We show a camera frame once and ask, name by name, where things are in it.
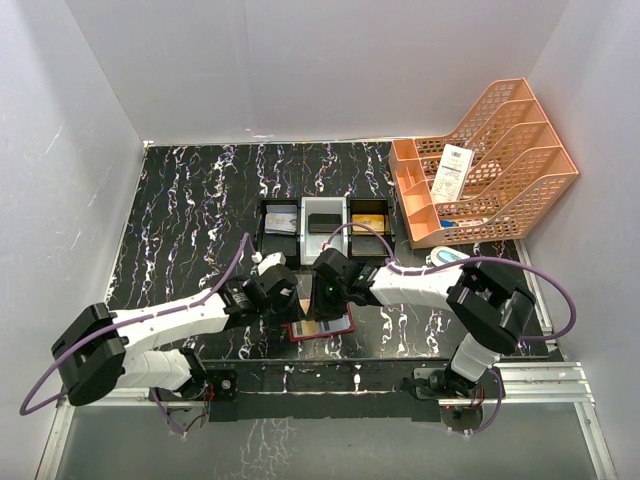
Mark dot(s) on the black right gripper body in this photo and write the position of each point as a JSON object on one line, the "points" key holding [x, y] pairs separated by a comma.
{"points": [[340, 288]]}

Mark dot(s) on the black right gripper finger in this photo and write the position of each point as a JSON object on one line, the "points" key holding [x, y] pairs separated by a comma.
{"points": [[321, 305], [338, 308]]}

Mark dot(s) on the black bin right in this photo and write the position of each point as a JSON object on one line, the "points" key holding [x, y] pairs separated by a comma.
{"points": [[372, 234]]}

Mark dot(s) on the black bin left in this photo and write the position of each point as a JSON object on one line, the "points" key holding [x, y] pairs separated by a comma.
{"points": [[288, 245]]}

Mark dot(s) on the aluminium frame rail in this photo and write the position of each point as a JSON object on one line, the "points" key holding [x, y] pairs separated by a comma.
{"points": [[341, 420]]}

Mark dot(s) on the brown credit card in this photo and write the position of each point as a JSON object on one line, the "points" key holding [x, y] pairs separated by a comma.
{"points": [[306, 312]]}

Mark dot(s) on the white paper receipt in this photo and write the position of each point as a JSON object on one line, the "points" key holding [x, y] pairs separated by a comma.
{"points": [[453, 168]]}

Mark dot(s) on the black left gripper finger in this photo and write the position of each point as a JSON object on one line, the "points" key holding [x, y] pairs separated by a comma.
{"points": [[293, 311], [274, 319]]}

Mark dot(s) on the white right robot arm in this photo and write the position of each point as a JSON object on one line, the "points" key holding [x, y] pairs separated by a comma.
{"points": [[492, 306]]}

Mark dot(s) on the black card in white bin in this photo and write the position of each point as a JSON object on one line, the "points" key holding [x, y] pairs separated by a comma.
{"points": [[318, 223]]}

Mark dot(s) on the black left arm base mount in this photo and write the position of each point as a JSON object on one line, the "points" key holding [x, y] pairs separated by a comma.
{"points": [[210, 387]]}

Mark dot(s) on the white VIP card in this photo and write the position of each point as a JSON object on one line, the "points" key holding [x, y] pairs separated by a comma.
{"points": [[281, 219]]}

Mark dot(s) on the black bin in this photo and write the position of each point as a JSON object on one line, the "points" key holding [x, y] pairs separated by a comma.
{"points": [[288, 245], [372, 234]]}

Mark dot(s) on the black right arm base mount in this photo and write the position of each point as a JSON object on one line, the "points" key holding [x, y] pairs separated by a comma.
{"points": [[466, 406]]}

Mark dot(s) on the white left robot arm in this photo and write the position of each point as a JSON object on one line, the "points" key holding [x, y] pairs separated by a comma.
{"points": [[105, 350]]}

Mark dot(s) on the white bin middle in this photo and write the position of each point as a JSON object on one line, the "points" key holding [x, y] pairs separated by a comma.
{"points": [[312, 244]]}

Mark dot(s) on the gold card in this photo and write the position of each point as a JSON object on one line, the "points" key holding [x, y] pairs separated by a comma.
{"points": [[367, 224]]}

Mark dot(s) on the red leather card holder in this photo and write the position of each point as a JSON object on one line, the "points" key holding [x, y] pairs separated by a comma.
{"points": [[324, 329]]}

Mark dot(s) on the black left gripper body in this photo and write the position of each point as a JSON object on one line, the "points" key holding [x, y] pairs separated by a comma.
{"points": [[276, 305]]}

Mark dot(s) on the orange plastic desk organizer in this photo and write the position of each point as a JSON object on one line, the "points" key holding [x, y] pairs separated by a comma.
{"points": [[520, 168]]}

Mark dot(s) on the white blue tape dispenser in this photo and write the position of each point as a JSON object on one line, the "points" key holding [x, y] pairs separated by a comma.
{"points": [[442, 255]]}

